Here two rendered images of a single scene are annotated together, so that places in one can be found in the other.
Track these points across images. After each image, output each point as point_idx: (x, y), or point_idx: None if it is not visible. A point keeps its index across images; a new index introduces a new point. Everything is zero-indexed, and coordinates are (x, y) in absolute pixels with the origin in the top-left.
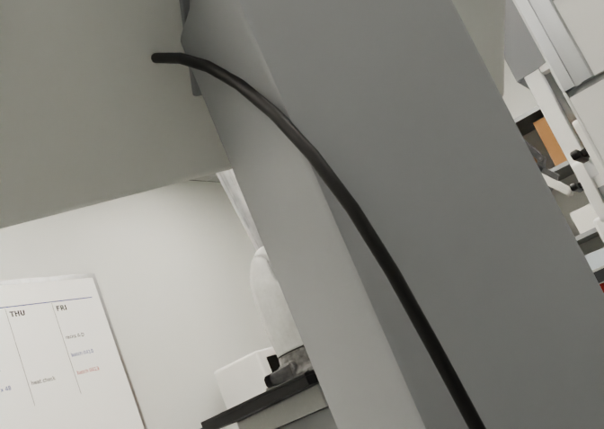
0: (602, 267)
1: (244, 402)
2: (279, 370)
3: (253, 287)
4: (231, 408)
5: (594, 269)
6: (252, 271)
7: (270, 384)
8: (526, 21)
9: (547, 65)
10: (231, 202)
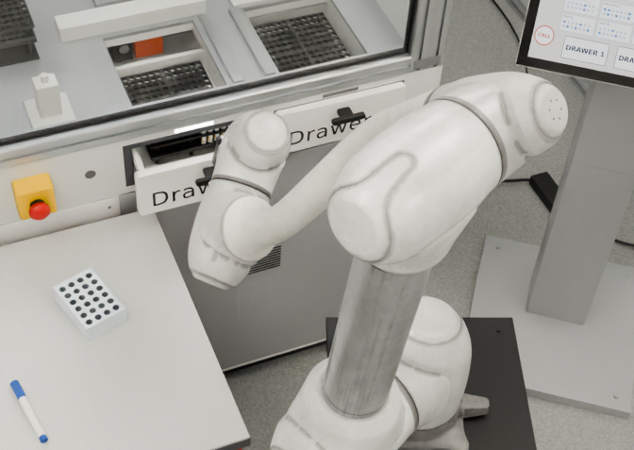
0: (174, 258)
1: (527, 401)
2: (475, 395)
3: (471, 354)
4: (531, 423)
5: (175, 262)
6: (468, 340)
7: (481, 413)
8: (448, 26)
9: (443, 51)
10: (404, 347)
